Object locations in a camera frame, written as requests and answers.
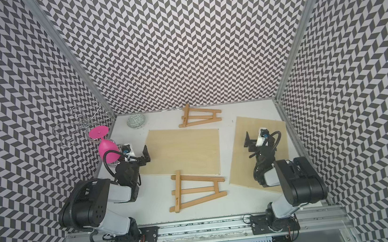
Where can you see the plywood board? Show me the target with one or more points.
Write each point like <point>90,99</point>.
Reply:
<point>195,151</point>
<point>242,165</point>

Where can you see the metal wire glass rack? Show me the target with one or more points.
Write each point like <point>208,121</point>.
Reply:
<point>81,123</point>

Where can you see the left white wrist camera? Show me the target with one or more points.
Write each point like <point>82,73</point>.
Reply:
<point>126,149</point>

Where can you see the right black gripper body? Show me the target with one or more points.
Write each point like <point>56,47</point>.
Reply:
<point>252,145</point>

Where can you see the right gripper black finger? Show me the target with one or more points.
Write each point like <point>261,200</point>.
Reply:
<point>247,138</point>
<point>245,144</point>

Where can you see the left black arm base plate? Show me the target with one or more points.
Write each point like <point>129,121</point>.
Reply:
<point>144,234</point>

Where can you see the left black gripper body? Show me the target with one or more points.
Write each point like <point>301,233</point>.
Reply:
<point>141,161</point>

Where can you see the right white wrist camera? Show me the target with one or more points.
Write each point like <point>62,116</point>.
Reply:
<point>263,137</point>

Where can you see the near wooden easel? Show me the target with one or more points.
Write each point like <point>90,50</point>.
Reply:
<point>212,192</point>

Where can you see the pink plastic wine glass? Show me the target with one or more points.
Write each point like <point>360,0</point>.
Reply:
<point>105,145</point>

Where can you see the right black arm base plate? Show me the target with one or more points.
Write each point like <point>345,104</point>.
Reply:
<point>261,224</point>

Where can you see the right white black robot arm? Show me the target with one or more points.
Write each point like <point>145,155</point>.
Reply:
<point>300,183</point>

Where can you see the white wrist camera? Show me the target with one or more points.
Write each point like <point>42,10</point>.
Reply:
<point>263,137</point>
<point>126,149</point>

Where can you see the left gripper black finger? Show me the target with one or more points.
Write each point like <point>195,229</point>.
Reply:
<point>147,159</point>
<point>145,152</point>

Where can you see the small wooden easel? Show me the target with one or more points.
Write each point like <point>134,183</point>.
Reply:
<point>196,116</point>

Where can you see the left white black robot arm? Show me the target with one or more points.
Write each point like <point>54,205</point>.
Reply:
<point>86,209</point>

